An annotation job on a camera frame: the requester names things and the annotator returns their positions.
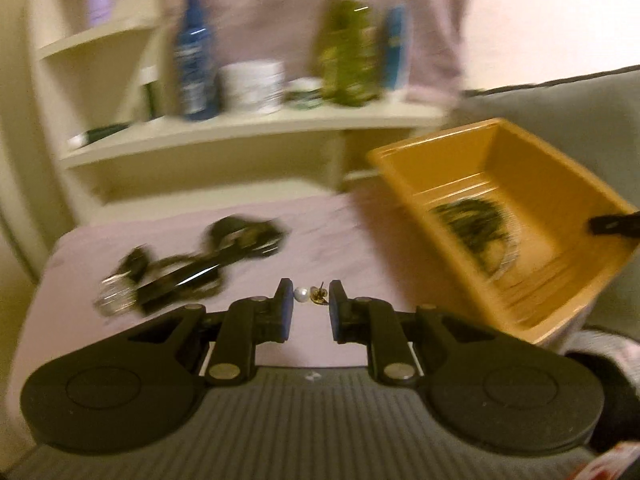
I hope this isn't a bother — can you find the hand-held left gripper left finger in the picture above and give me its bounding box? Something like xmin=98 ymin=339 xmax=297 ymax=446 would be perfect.
xmin=117 ymin=277 xmax=296 ymax=386

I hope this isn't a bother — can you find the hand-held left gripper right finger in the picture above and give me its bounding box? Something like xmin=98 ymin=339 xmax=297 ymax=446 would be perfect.
xmin=327 ymin=280 xmax=506 ymax=386

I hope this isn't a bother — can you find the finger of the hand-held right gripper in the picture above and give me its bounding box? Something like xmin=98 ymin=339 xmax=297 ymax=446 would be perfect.
xmin=587 ymin=211 xmax=640 ymax=237

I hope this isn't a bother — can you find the orange ribbed plastic tray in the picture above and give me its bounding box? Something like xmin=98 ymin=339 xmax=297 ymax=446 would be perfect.
xmin=367 ymin=119 xmax=638 ymax=346

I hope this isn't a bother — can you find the white pearl strand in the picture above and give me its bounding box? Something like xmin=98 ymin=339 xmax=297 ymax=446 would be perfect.
xmin=482 ymin=232 xmax=522 ymax=281

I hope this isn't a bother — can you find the brown wooden bead necklace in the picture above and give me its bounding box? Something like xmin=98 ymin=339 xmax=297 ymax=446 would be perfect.
xmin=430 ymin=197 xmax=518 ymax=273

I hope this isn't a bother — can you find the silver-faced black strap watch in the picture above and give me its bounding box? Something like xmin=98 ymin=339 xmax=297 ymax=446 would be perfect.
xmin=92 ymin=245 xmax=227 ymax=318

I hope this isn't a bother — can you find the pink fuzzy blanket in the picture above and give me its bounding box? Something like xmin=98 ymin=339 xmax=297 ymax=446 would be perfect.
xmin=10 ymin=192 xmax=591 ymax=411

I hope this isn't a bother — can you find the black wristband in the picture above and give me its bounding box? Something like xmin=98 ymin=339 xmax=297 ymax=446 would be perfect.
xmin=202 ymin=215 xmax=292 ymax=261

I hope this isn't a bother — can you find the grey cushion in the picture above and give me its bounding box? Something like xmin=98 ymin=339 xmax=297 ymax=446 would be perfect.
xmin=457 ymin=67 xmax=640 ymax=341

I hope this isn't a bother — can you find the dark cloth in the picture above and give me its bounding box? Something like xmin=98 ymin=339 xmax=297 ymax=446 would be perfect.
xmin=565 ymin=330 xmax=640 ymax=456

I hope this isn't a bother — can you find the cream wooden shelf unit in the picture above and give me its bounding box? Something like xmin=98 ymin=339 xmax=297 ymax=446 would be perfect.
xmin=30 ymin=0 xmax=446 ymax=211

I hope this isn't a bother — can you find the small green white jar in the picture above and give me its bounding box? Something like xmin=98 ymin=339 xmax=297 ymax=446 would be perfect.
xmin=285 ymin=77 xmax=325 ymax=111

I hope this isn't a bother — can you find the white cream jar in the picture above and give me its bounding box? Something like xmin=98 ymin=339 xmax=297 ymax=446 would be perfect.
xmin=220 ymin=60 xmax=286 ymax=115

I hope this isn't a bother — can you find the red white packet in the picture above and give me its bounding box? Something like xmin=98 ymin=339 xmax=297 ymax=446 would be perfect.
xmin=575 ymin=442 xmax=640 ymax=480

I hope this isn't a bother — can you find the dark green tube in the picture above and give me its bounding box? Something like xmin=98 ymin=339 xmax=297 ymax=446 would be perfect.
xmin=67 ymin=124 xmax=133 ymax=148

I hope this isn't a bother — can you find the white black lip balm stick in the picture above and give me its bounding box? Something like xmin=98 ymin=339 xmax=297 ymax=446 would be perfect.
xmin=140 ymin=65 xmax=161 ymax=122

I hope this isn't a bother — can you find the green oil spray bottle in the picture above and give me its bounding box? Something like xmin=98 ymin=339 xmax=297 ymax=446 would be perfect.
xmin=317 ymin=0 xmax=381 ymax=107

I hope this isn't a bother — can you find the blue spray bottle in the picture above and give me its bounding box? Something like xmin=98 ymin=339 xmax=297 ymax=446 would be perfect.
xmin=172 ymin=0 xmax=221 ymax=122

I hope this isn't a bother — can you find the blue white tube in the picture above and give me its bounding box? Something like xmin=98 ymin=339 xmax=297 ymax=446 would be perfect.
xmin=382 ymin=5 xmax=413 ymax=92

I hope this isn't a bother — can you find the pink hanging towel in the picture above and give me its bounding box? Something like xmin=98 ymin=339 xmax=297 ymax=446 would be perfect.
xmin=160 ymin=0 xmax=466 ymax=111

